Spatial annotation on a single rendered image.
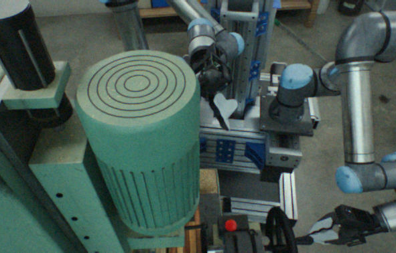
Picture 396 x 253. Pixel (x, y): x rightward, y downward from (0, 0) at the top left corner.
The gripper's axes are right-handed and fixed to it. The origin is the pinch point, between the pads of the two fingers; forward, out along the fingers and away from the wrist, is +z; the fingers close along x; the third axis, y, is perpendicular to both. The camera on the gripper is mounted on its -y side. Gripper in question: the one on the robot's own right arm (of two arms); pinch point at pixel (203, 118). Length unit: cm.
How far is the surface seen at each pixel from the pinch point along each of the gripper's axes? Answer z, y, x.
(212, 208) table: 0.2, -26.4, 30.6
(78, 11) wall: -307, -177, -2
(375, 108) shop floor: -131, 16, 201
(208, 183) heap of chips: -7.5, -24.9, 28.4
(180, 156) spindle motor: 19.1, 5.1, -11.5
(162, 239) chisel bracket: 15.8, -25.2, 10.2
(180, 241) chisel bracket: 15.8, -23.5, 14.4
